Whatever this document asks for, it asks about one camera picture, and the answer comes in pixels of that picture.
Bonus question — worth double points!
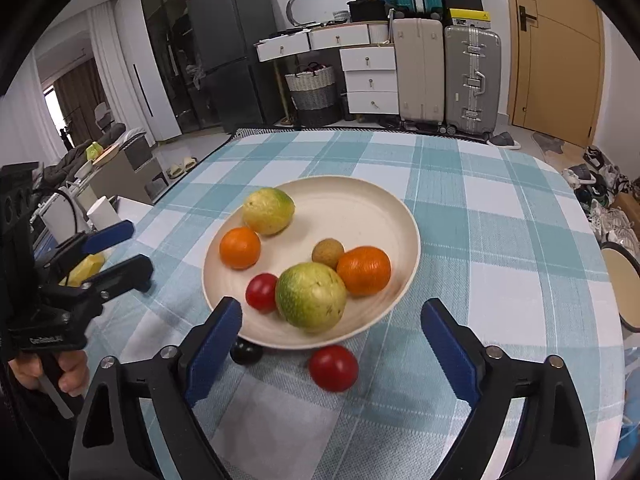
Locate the red tomato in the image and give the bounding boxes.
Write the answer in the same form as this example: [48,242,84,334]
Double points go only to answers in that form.
[308,344,359,392]
[245,273,278,313]

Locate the small orange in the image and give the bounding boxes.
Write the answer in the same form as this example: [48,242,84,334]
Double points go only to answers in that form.
[218,226,262,270]

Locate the large orange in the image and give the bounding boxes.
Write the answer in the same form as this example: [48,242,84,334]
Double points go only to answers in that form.
[336,246,392,297]

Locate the green-orange round fruit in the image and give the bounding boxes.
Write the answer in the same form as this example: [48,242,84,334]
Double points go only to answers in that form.
[274,262,347,333]

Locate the yellow-green round fruit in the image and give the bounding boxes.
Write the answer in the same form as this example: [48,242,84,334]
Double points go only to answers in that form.
[242,188,295,236]

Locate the brown longan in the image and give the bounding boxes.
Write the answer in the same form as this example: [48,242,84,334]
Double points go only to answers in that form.
[311,238,345,270]

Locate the left hand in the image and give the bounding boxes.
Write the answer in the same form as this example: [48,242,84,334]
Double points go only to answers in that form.
[8,349,91,398]

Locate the dark plum near plate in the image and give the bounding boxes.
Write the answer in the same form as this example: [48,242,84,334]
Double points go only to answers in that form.
[229,337,264,366]

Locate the cream round plate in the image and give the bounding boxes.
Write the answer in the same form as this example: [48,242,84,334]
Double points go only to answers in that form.
[202,176,421,350]

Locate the woven laundry basket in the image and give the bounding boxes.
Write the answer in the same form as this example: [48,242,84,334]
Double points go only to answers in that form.
[285,62,342,128]

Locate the black refrigerator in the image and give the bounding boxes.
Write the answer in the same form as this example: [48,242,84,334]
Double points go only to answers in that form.
[188,0,284,131]

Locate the silver suitcase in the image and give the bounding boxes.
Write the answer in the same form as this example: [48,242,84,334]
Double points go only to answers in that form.
[444,25,501,140]

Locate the wooden door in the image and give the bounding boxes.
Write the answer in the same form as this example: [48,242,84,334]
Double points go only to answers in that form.
[508,0,604,148]

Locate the white drawer desk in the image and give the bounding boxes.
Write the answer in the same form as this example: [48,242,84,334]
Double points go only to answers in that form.
[255,21,399,116]

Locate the beige suitcase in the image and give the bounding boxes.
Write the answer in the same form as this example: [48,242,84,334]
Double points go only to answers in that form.
[392,18,445,125]

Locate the yellow black box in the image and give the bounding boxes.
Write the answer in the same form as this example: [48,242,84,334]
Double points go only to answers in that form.
[449,8,491,29]

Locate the black cable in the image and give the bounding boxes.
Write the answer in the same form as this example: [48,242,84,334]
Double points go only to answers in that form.
[30,186,80,236]

